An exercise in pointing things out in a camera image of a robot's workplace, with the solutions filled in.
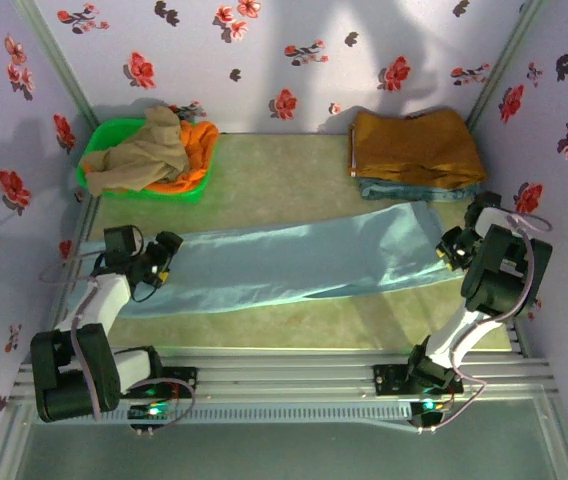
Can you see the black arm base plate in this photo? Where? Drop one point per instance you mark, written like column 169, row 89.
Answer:
column 389, row 380
column 184, row 382

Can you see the black controller board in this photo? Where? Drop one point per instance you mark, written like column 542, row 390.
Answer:
column 429, row 412
column 151, row 414

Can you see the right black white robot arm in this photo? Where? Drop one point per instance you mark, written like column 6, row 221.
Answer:
column 499, row 280

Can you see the aluminium mounting rail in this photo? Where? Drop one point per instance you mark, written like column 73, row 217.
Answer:
column 289, row 375

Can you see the blue denim folded trousers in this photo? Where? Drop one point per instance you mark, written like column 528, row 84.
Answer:
column 404, row 192

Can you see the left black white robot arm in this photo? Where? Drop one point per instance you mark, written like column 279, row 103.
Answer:
column 74, row 375

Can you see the light blue trousers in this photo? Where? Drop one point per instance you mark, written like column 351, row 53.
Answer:
column 289, row 260

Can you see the aluminium corner post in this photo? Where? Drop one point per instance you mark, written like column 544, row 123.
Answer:
column 506, row 60
column 59, row 60

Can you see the green plastic basket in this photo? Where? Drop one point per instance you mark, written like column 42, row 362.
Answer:
column 191, row 194

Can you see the orange garment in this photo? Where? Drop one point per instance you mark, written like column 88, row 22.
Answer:
column 199, row 145

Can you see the beige garment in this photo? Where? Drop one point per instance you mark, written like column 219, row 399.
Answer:
column 139, row 155

